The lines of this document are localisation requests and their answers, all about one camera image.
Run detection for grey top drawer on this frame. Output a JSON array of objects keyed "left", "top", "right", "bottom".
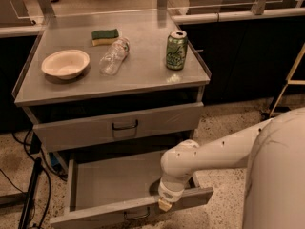
[{"left": 33, "top": 102, "right": 203, "bottom": 152}]

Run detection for white counter rail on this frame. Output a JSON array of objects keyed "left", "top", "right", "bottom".
[{"left": 172, "top": 8, "right": 305, "bottom": 25}]

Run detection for grey metal drawer cabinet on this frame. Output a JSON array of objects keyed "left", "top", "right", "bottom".
[{"left": 15, "top": 10, "right": 209, "bottom": 152}]

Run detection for yellow cart frame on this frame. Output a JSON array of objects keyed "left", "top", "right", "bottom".
[{"left": 267, "top": 43, "right": 305, "bottom": 117}]

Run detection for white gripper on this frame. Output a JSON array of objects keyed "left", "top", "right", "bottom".
[{"left": 158, "top": 175, "right": 187, "bottom": 212}]

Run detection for white paper bowl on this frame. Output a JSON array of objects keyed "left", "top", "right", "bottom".
[{"left": 41, "top": 50, "right": 90, "bottom": 80}]

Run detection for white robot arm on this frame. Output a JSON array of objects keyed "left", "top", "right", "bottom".
[{"left": 158, "top": 108, "right": 305, "bottom": 229}]

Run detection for black stand leg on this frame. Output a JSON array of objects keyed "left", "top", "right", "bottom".
[{"left": 18, "top": 157, "right": 42, "bottom": 229}]

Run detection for grey drawer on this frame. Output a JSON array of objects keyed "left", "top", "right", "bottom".
[
  {"left": 50, "top": 150, "right": 214, "bottom": 229},
  {"left": 33, "top": 102, "right": 203, "bottom": 152}
]

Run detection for green soda can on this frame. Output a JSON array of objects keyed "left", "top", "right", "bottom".
[{"left": 166, "top": 30, "right": 188, "bottom": 71}]

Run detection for green yellow sponge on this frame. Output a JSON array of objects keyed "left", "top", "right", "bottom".
[{"left": 91, "top": 29, "right": 119, "bottom": 46}]

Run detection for black floor cables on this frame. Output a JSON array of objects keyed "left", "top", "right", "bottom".
[{"left": 0, "top": 129, "right": 69, "bottom": 229}]

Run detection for clear plastic bottle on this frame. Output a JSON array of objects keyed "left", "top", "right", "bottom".
[{"left": 99, "top": 37, "right": 130, "bottom": 75}]

